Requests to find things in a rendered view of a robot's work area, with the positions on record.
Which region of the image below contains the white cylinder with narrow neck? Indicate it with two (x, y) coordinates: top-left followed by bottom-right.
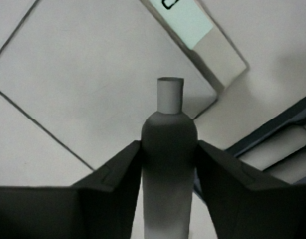
(236, 124), (306, 171)
(264, 149), (306, 184)

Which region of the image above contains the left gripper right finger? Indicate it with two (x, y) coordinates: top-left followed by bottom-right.
(196, 139), (306, 239)

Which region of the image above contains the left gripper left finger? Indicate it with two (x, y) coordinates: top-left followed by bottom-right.
(0, 140), (142, 239)

